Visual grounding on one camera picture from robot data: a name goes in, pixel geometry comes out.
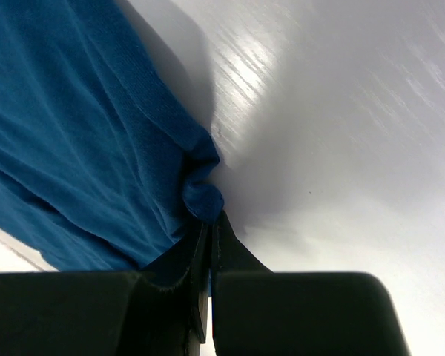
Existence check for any blue t shirt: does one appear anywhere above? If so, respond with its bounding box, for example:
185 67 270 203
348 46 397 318
0 1 224 271

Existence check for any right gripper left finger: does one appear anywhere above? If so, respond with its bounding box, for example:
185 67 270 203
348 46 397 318
0 224 210 355

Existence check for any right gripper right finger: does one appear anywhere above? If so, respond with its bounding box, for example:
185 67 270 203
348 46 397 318
211 214 409 355

